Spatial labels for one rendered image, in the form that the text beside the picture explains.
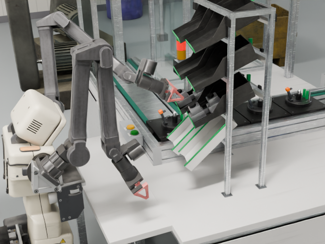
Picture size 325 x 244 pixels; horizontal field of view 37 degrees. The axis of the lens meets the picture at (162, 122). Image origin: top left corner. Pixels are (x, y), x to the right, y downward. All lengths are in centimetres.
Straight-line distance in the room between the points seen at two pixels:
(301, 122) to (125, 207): 110
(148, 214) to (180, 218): 14
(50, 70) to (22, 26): 283
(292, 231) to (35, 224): 106
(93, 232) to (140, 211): 135
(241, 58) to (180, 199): 66
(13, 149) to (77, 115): 30
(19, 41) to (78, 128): 336
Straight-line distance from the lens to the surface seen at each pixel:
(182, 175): 232
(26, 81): 526
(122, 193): 221
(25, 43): 505
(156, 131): 249
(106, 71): 168
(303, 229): 221
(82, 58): 164
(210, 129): 218
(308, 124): 274
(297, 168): 242
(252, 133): 257
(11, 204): 386
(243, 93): 201
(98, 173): 238
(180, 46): 259
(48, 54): 217
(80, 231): 294
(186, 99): 218
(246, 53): 196
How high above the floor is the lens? 208
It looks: 25 degrees down
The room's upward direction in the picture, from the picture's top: 2 degrees counter-clockwise
